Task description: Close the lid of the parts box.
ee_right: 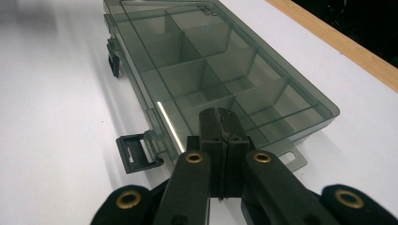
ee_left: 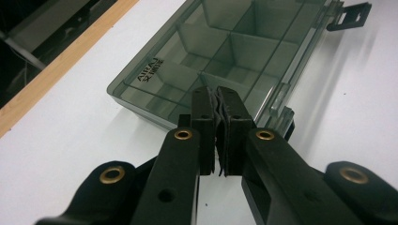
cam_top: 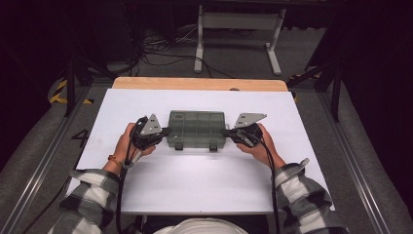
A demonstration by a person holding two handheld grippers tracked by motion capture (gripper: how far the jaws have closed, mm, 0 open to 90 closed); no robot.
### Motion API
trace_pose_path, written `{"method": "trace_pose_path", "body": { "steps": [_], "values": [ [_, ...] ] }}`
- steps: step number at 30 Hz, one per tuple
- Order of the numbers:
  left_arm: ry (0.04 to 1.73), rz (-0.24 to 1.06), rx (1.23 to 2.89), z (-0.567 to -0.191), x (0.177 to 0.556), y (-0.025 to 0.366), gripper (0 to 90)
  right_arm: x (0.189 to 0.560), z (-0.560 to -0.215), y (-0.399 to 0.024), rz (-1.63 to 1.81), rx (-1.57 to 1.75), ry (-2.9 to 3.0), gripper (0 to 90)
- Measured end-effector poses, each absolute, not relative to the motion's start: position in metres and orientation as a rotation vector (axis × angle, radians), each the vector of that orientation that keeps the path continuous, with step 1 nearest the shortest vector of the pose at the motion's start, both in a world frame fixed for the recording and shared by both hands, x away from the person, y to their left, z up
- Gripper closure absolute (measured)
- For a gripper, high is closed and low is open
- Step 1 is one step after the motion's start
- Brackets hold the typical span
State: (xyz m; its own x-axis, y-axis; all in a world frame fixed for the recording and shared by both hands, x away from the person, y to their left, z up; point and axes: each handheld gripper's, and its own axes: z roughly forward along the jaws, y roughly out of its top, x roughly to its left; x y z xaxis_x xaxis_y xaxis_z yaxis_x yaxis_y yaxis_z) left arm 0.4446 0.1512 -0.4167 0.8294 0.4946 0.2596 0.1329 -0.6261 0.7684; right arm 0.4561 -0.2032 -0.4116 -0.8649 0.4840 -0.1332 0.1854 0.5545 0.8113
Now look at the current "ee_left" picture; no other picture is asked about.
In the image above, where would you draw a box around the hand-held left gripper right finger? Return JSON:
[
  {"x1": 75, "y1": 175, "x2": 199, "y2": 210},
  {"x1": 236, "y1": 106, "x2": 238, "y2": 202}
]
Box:
[{"x1": 215, "y1": 86, "x2": 365, "y2": 225}]

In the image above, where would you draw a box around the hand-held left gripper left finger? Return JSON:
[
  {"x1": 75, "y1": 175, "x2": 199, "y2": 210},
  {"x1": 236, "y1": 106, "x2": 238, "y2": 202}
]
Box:
[{"x1": 130, "y1": 86, "x2": 218, "y2": 225}]

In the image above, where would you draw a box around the grey metal stand frame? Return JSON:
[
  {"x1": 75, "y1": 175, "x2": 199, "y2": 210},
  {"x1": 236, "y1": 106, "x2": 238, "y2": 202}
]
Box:
[{"x1": 0, "y1": 0, "x2": 92, "y2": 71}]

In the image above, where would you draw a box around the clear grey plastic organizer box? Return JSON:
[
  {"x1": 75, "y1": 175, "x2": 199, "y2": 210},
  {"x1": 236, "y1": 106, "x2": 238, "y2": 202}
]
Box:
[{"x1": 106, "y1": 0, "x2": 374, "y2": 142}]

